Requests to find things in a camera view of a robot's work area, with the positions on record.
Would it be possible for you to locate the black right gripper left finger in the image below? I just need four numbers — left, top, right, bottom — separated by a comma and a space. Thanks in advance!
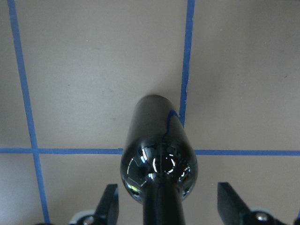
93, 184, 119, 225

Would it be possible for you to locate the dark glass wine bottle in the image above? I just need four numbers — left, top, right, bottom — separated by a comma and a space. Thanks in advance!
120, 95, 198, 225

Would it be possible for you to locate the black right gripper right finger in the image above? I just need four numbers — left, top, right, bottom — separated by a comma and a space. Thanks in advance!
217, 182, 250, 225

